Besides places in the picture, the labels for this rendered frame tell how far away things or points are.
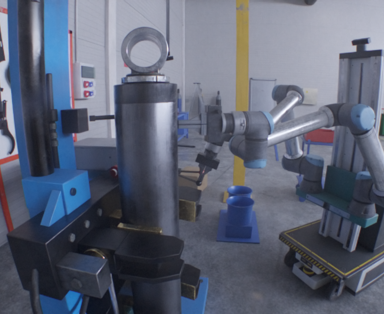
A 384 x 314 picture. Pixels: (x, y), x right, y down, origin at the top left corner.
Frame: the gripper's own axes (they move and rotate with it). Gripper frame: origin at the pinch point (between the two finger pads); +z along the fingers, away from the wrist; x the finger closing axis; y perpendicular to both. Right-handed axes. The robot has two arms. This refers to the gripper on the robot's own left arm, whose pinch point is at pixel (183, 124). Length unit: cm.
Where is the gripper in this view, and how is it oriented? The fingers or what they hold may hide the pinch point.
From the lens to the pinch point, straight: 89.6
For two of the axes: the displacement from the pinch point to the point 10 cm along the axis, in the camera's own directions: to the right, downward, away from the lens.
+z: -9.8, 0.5, -2.1
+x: 0.0, 9.7, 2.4
